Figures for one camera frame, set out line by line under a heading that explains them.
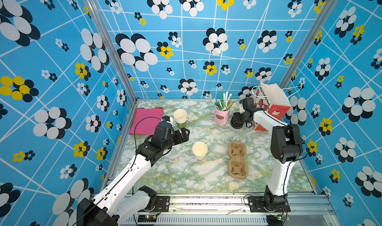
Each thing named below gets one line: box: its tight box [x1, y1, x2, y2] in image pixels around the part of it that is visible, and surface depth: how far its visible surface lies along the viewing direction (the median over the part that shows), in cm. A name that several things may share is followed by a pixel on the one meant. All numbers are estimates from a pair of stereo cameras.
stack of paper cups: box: [173, 108, 188, 129], surface depth 96 cm
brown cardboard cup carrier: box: [227, 141, 249, 180], surface depth 84 cm
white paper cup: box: [191, 141, 208, 162], surface depth 87 cm
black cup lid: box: [230, 112, 244, 129], surface depth 96 cm
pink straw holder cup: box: [213, 106, 231, 125], surface depth 101 cm
